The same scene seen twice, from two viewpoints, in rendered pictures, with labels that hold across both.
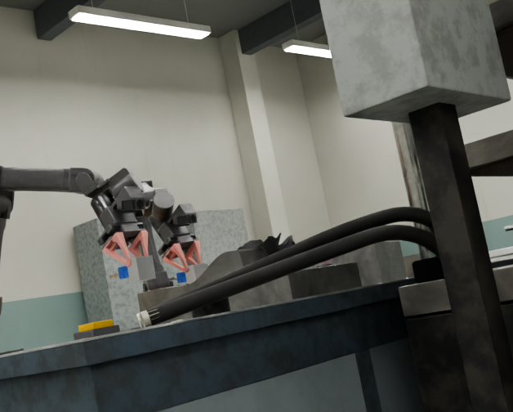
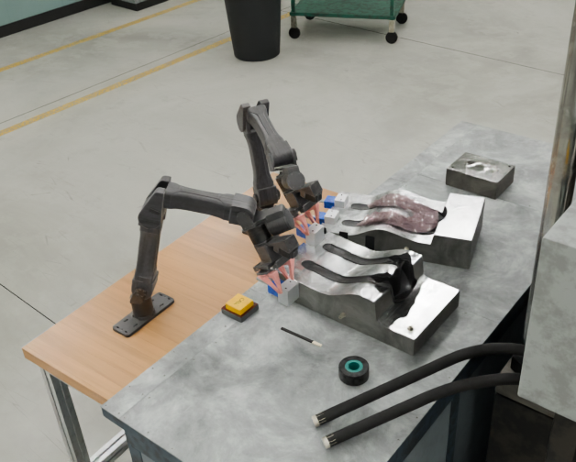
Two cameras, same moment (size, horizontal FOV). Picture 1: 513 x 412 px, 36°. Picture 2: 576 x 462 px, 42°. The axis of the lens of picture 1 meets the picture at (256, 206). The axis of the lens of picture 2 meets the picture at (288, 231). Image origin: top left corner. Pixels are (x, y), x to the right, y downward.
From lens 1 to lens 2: 149 cm
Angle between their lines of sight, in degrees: 41
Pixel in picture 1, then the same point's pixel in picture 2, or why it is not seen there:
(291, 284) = (415, 346)
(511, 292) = not seen: outside the picture
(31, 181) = (193, 206)
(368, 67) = (551, 388)
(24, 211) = not seen: outside the picture
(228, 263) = (362, 303)
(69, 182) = (229, 216)
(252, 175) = not seen: outside the picture
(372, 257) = (466, 250)
